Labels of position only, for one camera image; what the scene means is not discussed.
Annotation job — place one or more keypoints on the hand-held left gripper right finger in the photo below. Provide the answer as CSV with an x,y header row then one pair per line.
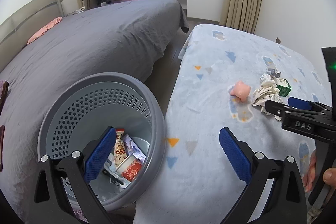
x,y
235,155

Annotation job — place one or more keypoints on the white carton piece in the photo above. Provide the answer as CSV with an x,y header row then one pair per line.
x,y
265,79

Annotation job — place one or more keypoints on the purple cardboard box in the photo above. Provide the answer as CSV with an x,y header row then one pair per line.
x,y
134,148

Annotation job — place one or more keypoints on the person's right hand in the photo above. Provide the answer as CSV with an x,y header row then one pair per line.
x,y
330,176

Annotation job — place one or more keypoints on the pink cloth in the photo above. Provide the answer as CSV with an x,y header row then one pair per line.
x,y
43,29

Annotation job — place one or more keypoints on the beige headboard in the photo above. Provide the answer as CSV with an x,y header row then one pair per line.
x,y
23,15

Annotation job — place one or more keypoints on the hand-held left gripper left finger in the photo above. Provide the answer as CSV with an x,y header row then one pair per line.
x,y
101,154

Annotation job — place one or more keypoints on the green carton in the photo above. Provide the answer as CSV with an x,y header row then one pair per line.
x,y
284,89

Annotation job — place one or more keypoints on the grey perforated plastic basket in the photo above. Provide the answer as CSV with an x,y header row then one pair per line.
x,y
78,98

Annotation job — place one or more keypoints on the cream and red paper cup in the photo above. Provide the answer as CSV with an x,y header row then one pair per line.
x,y
130,170

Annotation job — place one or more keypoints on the purple fuzzy rug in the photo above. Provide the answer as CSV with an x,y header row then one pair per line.
x,y
80,217

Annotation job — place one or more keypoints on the printed paper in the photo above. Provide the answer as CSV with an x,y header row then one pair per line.
x,y
265,94

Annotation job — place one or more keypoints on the small grey-white paper scrap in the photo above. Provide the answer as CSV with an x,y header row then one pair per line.
x,y
273,71

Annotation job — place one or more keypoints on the purple fuzzy cloth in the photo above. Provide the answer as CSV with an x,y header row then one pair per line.
x,y
3,94

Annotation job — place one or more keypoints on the bed with grey sheet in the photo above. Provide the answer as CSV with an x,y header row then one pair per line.
x,y
92,37

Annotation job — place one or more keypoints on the pink pig toy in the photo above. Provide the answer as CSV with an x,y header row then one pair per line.
x,y
240,90

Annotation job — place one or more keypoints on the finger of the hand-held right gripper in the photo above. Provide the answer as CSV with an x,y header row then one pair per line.
x,y
299,103
274,108

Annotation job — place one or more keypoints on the light blue printed blanket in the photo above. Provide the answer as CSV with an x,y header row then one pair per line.
x,y
210,108

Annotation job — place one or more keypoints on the cream packet with red circles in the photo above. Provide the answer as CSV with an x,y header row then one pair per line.
x,y
119,146

